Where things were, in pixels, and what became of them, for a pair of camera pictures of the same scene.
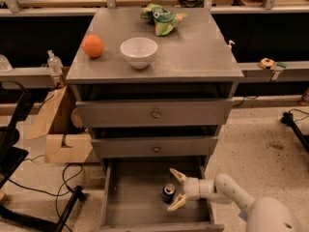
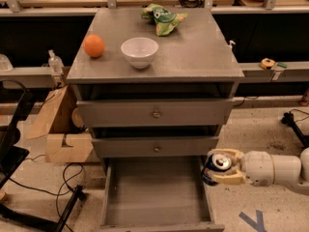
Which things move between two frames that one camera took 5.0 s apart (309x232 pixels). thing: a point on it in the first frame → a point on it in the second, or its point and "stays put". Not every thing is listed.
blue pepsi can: [168, 193] → [215, 162]
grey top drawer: [154, 112] stays put
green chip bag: [163, 20] stays put
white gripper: [192, 188] → [256, 167]
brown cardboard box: [63, 142] stays put
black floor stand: [14, 157] stays put
